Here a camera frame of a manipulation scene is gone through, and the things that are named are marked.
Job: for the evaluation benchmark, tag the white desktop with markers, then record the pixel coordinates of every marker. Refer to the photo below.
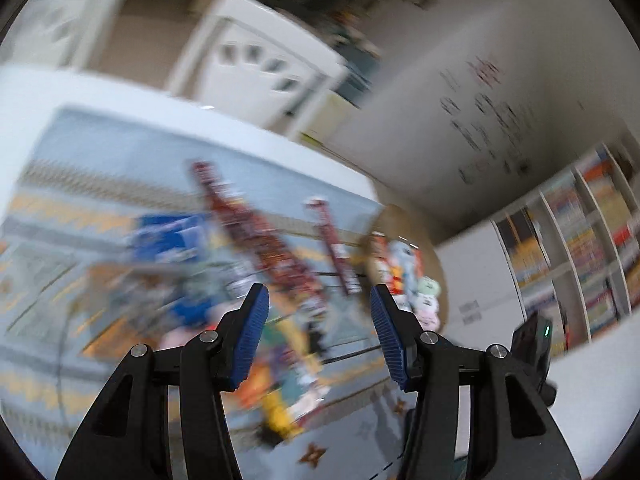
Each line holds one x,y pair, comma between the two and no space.
125,95

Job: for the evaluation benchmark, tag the long red snack strip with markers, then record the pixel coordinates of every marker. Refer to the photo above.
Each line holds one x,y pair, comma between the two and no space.
250,230

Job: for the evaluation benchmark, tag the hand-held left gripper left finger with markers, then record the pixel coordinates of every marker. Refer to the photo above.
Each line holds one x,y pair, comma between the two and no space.
250,332

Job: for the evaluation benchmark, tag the pink sock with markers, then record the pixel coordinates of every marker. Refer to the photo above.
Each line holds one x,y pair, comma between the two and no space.
427,315

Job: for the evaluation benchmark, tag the shelved books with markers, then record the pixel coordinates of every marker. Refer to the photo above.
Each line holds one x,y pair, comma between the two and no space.
585,245

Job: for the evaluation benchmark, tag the short red snack strip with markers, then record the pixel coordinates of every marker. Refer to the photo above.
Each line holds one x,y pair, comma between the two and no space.
332,245

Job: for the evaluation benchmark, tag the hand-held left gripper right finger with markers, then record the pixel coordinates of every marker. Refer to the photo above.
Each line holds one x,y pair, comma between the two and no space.
387,332

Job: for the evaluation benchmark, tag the grey blue bed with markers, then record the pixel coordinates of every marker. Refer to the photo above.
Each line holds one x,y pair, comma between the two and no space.
360,70

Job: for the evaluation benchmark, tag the blue packet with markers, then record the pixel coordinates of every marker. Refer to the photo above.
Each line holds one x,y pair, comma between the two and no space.
170,237

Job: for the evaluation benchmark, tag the orange snack stick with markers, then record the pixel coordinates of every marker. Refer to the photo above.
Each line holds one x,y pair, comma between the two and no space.
380,255

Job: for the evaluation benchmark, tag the pale yellow box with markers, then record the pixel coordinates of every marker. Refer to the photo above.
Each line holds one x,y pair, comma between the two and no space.
327,120

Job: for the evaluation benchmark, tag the round wooden tray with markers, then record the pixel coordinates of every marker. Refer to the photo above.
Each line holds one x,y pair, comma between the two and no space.
400,220

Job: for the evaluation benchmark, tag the green sock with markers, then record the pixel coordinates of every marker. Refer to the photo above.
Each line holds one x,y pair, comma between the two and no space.
430,288

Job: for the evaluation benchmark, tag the white bookcase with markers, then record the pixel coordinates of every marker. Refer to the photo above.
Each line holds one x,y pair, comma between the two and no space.
480,270

